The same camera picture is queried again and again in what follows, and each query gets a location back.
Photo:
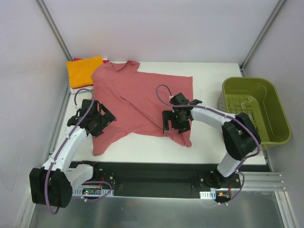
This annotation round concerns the white cable duct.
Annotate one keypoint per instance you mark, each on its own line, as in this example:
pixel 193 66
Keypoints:
pixel 214 194
pixel 92 192

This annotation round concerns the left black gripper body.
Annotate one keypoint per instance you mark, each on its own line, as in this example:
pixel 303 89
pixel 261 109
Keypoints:
pixel 102 119

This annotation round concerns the folded magenta t shirt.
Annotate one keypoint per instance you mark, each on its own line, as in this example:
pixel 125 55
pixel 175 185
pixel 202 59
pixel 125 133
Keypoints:
pixel 104 60

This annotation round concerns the right white cable duct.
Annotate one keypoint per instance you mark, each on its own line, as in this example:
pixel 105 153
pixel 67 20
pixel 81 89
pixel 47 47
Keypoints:
pixel 214 194

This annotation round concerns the salmon pink polo shirt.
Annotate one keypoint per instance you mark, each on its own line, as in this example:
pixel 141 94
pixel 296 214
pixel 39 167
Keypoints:
pixel 133 98

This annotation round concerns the aluminium frame post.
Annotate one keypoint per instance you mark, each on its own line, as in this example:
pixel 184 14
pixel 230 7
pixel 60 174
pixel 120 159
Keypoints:
pixel 53 27
pixel 265 28

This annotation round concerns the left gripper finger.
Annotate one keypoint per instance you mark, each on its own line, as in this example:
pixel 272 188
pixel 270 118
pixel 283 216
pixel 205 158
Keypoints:
pixel 98 125
pixel 106 113

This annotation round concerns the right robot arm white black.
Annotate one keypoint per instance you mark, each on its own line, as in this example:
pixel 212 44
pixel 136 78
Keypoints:
pixel 239 134

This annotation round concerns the right aluminium frame post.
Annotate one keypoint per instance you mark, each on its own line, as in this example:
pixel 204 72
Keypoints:
pixel 265 28

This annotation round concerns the left white cable duct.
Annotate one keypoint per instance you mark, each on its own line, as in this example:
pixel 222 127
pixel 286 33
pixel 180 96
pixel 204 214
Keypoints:
pixel 92 192

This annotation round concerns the left aluminium frame post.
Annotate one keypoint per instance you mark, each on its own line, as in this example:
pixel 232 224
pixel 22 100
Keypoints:
pixel 53 27

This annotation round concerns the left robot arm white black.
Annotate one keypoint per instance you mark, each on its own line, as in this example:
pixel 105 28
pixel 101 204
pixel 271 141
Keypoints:
pixel 53 184

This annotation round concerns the olive green plastic basket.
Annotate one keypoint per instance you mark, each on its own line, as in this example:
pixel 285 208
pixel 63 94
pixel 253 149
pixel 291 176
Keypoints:
pixel 258 98

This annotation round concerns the folded white t shirt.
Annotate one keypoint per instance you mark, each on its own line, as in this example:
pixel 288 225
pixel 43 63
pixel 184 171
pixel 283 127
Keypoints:
pixel 80 90

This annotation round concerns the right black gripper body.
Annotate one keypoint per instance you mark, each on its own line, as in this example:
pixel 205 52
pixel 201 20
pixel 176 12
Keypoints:
pixel 173 122

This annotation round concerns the folded orange t shirt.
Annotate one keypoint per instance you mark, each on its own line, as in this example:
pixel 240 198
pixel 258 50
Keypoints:
pixel 80 73

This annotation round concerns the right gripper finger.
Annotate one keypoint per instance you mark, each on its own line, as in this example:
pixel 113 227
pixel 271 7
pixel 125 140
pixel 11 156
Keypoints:
pixel 166 117
pixel 184 126

